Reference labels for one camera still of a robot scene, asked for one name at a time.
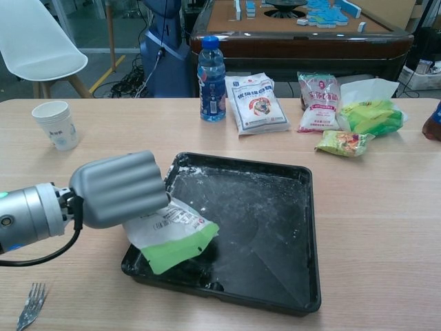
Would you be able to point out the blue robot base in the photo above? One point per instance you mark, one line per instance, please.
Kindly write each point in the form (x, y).
(169, 69)

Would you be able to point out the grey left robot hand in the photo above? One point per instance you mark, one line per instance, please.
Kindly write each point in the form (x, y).
(120, 189)

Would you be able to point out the white bag with pink print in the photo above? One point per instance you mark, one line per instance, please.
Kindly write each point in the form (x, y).
(318, 107)

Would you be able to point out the single blue white mahjong tile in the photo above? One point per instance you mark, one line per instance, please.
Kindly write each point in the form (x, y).
(302, 22)
(362, 26)

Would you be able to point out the brown mahjong table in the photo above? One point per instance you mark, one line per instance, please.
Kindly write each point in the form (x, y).
(293, 45)

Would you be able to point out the black mahjong table centre hub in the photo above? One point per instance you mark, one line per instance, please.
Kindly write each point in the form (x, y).
(284, 8)

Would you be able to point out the small green snack packet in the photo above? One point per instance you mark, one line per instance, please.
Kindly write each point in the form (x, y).
(344, 143)

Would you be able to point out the white bag with blue print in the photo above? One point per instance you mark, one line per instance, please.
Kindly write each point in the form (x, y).
(255, 107)

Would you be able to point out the clear bottle with blue cap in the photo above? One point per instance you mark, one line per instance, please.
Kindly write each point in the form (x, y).
(211, 93)

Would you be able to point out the blue mahjong tile pile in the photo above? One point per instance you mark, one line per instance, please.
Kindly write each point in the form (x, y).
(327, 13)

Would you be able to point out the clear bag of green packets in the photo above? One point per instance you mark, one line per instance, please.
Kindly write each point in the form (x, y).
(372, 117)

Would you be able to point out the row of blue mahjong tiles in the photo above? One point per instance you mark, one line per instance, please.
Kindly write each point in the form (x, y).
(249, 8)

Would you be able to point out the green white corn starch bag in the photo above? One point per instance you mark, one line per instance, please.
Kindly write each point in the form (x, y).
(172, 241)

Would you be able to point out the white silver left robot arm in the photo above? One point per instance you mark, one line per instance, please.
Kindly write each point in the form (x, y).
(27, 217)

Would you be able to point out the silver metal fork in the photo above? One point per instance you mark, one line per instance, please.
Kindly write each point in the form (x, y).
(32, 303)

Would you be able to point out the dark drink bottle blue cap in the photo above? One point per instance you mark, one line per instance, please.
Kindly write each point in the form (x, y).
(435, 124)

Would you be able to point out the white paper cup stack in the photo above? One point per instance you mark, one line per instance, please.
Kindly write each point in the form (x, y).
(60, 131)

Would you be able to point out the black plastic tray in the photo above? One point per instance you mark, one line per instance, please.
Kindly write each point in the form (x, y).
(258, 234)

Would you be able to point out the white chair with wooden legs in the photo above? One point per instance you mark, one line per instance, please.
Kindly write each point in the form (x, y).
(34, 41)

